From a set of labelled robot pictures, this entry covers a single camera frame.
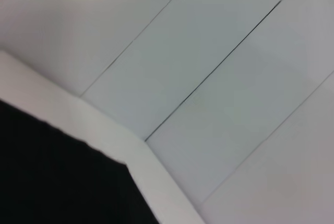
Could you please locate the black shirt with FREE print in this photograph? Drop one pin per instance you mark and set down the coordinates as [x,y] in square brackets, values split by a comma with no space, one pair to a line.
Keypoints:
[52,169]

